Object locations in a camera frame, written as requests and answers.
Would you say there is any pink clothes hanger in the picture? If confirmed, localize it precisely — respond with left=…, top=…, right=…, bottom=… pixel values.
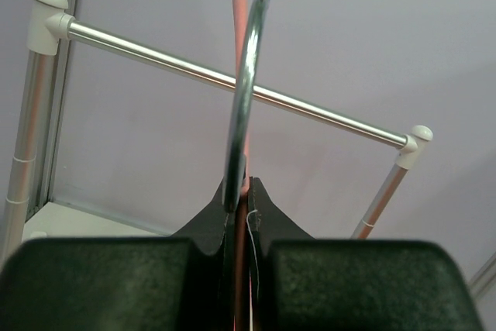
left=222, top=0, right=270, bottom=330

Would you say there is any white metal clothes rack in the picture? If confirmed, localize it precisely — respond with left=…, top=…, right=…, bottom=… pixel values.
left=1, top=0, right=433, bottom=259

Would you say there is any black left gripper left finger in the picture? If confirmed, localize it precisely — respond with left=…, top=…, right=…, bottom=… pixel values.
left=0, top=178, right=238, bottom=331

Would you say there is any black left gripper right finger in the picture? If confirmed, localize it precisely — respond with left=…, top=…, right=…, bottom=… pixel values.
left=247, top=176, right=487, bottom=331

